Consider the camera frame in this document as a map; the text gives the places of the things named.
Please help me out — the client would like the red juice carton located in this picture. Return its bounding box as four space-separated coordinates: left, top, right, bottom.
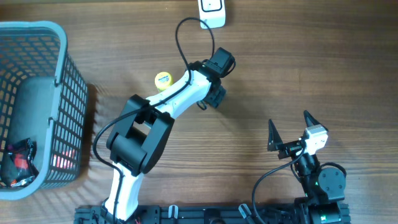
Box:
52 149 76 170

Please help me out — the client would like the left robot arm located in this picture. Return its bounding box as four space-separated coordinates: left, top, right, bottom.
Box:
103 48 236 223

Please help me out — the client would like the white barcode scanner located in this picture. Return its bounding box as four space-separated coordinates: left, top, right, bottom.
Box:
198 0 226 29

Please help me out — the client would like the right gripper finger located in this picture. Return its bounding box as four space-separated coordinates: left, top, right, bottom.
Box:
303 110 328 130
267 119 284 151

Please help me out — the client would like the yellow lid jar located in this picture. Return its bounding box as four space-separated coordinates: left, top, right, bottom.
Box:
154 72 174 92

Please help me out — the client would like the black red snack packet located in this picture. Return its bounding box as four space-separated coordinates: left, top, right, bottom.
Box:
1 138 39 188

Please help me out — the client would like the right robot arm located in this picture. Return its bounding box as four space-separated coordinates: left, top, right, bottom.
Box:
267 110 347 223

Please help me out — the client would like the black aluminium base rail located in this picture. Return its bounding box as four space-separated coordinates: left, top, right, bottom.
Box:
73 203 351 224

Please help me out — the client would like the grey plastic mesh basket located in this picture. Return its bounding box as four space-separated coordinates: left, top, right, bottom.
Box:
1 21 88 200

